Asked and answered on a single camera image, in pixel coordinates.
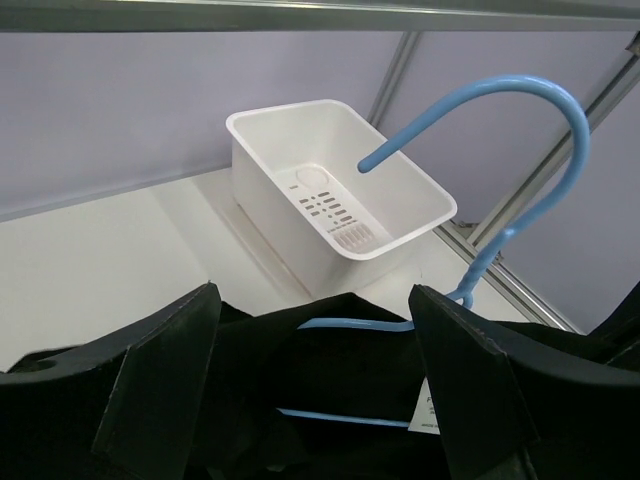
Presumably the aluminium hanging rail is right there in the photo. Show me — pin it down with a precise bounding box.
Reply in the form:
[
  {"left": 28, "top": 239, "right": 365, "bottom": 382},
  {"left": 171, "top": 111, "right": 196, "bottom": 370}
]
[{"left": 1, "top": 1, "right": 639, "bottom": 33}]

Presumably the white plastic basket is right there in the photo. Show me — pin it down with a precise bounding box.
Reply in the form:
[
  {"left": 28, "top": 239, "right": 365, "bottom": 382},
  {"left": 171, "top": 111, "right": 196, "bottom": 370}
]
[{"left": 226, "top": 99, "right": 457, "bottom": 299}]

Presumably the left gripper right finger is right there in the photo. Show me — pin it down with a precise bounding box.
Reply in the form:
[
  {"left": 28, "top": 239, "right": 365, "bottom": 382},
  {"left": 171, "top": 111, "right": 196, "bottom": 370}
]
[{"left": 409, "top": 285, "right": 639, "bottom": 479}]

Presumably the light blue wire hanger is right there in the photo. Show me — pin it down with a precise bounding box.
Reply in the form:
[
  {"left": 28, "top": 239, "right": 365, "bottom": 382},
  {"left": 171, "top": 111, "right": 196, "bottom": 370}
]
[{"left": 275, "top": 74, "right": 591, "bottom": 431}]

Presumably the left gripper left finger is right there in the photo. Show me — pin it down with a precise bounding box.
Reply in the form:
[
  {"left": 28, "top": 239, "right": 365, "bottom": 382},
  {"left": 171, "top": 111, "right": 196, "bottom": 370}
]
[{"left": 1, "top": 283, "right": 221, "bottom": 479}]

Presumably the black shirt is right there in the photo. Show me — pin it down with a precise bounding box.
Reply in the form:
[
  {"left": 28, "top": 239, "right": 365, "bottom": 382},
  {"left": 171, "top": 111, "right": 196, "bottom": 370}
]
[{"left": 0, "top": 292, "right": 640, "bottom": 480}]

